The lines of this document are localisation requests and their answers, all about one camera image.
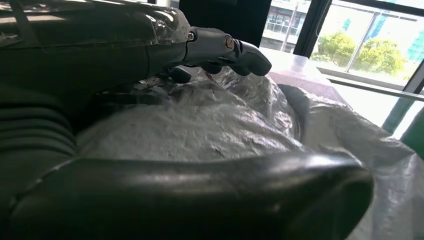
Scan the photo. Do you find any grey parcel bag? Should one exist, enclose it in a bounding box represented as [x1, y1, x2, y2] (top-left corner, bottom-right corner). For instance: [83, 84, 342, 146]
[76, 66, 424, 240]

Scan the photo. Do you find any green conveyor belt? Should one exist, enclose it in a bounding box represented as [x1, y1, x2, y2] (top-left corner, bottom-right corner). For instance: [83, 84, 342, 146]
[382, 97, 424, 160]

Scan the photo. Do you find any dark window frame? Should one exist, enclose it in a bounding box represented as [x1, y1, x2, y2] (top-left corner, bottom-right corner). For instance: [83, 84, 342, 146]
[293, 0, 424, 100]

